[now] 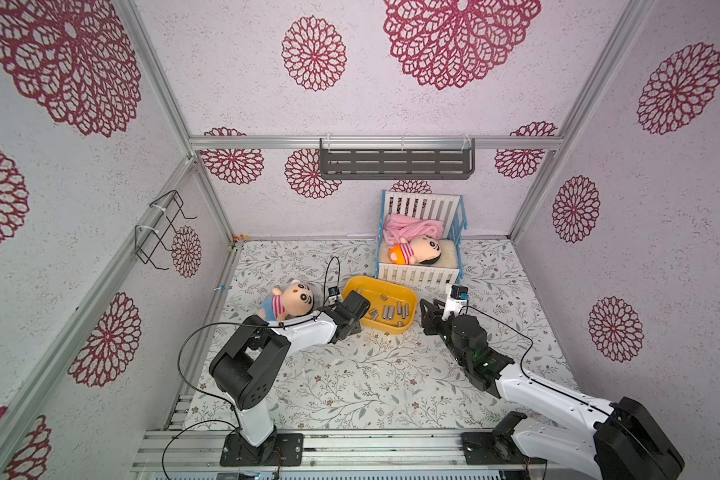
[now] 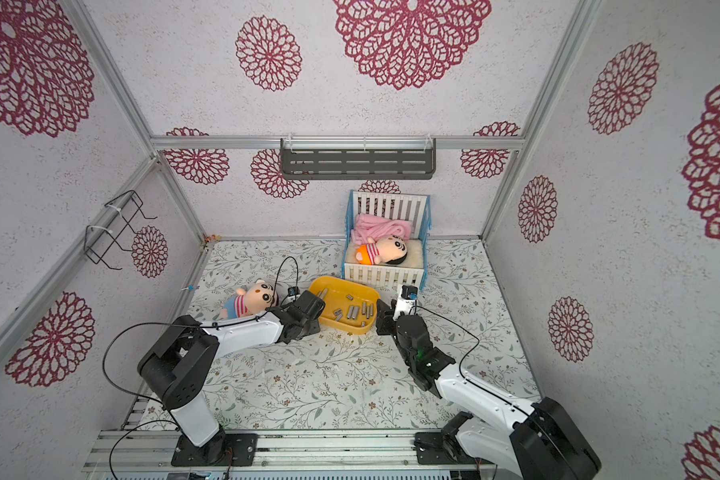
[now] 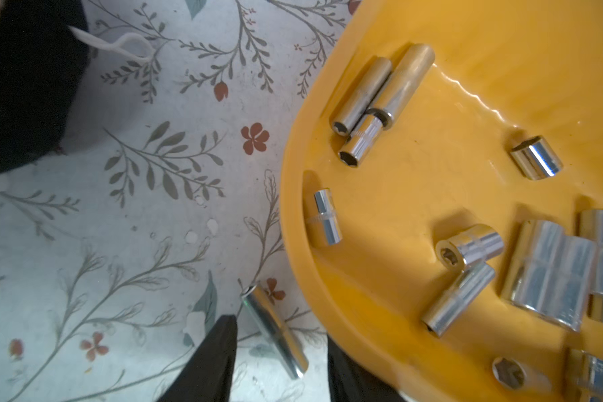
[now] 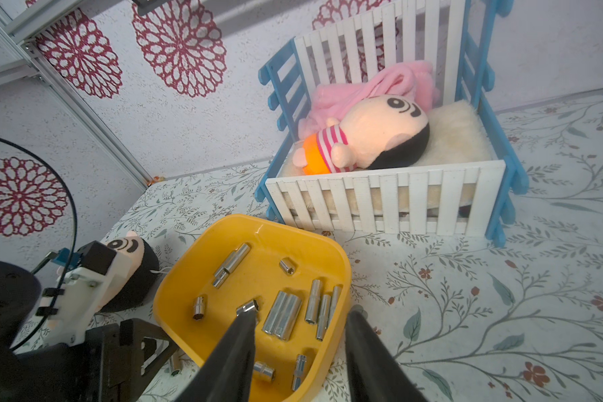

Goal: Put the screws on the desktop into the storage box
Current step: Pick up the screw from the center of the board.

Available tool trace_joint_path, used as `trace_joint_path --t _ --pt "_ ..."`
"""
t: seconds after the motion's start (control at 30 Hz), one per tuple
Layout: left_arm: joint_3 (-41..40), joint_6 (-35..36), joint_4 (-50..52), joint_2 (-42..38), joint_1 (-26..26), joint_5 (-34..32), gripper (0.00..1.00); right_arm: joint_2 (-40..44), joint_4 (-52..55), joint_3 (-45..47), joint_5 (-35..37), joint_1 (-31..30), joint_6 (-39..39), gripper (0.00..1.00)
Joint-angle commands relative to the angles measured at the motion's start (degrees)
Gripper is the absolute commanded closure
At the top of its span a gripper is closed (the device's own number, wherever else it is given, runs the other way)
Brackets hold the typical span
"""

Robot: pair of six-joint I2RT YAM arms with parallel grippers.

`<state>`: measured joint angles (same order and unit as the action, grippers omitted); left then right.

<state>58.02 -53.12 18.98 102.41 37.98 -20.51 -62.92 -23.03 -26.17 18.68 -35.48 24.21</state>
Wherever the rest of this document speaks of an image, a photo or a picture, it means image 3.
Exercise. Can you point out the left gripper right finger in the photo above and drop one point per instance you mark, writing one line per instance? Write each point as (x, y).
(349, 382)

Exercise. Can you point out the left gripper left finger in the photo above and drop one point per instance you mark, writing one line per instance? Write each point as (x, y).
(209, 373)

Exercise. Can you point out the long thick silver socket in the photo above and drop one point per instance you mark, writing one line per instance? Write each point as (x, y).
(531, 264)
(567, 294)

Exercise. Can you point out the slim long silver socket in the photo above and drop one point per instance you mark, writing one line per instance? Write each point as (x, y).
(357, 101)

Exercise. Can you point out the yellow plastic storage box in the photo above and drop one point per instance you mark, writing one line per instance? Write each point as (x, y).
(504, 71)

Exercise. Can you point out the plush doll on table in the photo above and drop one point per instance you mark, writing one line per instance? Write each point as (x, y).
(41, 66)

